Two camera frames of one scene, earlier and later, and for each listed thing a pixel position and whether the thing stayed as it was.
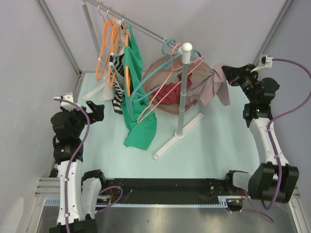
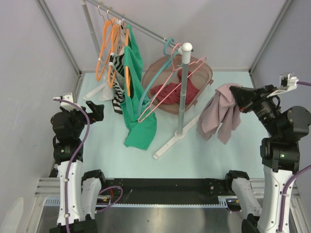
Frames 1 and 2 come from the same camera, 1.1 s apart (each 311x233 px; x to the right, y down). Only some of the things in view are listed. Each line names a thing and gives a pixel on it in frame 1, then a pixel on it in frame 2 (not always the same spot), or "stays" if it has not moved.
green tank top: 140,120 stays
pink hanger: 174,78 stays
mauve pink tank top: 207,82 -> 220,110
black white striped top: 116,60 stays
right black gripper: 243,74 -> 243,94
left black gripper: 97,114 stays
